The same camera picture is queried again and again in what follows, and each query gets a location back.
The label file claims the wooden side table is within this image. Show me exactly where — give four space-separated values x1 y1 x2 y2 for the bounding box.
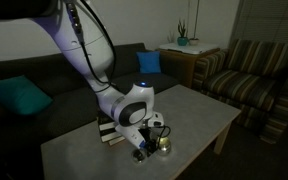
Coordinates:
158 48 219 88

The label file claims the small silver jar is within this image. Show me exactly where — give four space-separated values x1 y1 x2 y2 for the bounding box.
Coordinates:
157 137 171 156

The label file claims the blue throw pillow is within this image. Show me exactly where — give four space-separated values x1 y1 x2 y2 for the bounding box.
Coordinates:
136 51 161 73

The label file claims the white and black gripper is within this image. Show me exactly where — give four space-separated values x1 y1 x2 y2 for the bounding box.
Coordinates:
115 125 157 158

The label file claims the black book with orange spine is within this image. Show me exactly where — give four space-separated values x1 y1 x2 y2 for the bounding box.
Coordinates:
97 112 115 131

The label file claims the teal throw pillow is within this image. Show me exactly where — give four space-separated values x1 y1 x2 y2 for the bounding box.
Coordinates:
0 75 52 115

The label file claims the teal plant pot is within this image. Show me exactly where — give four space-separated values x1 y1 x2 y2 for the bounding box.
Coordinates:
177 37 188 46

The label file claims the grey top coffee table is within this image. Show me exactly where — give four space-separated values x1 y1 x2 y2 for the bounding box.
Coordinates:
40 83 242 180

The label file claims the striped armchair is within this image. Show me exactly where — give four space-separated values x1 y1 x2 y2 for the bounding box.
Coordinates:
192 39 288 144

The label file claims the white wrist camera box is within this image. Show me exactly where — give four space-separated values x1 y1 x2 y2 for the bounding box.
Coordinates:
147 112 164 127

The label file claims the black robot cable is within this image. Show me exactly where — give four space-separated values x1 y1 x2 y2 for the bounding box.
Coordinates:
63 0 118 94

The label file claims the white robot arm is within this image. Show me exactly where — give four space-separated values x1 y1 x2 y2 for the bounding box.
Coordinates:
0 0 164 153

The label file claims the lower stacked book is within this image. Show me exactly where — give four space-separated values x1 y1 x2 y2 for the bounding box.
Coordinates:
99 128 124 146

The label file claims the small white plant pot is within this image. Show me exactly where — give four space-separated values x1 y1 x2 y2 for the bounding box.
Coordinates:
189 38 199 46

